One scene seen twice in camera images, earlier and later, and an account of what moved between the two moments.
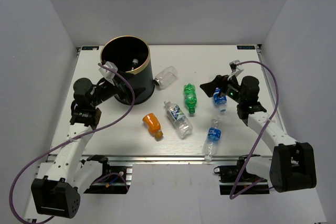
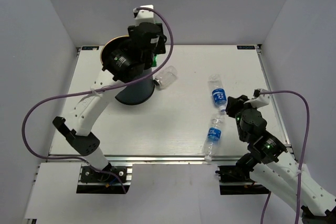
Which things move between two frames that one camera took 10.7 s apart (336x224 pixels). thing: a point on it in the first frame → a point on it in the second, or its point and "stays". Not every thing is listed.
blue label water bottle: (211, 143) stays
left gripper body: (107, 90) → (160, 49)
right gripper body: (232, 89) → (235, 109)
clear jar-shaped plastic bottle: (166, 76) stays
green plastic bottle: (190, 97) → (155, 62)
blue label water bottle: (219, 100) stays
